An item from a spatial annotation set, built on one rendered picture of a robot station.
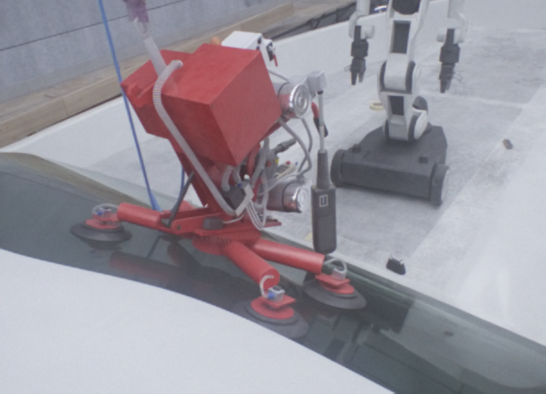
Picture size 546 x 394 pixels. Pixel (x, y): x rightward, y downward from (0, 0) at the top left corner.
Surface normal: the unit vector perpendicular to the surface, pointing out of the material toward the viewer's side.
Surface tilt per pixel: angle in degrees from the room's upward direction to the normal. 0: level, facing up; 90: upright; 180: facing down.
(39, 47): 90
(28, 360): 21
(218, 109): 90
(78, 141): 90
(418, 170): 45
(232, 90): 90
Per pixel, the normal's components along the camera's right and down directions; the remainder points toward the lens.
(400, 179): -0.48, 0.47
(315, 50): 0.53, 0.38
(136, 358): 0.16, -0.96
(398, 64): -0.48, 0.07
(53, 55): 0.79, 0.24
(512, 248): 0.08, -0.80
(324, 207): 0.28, 0.45
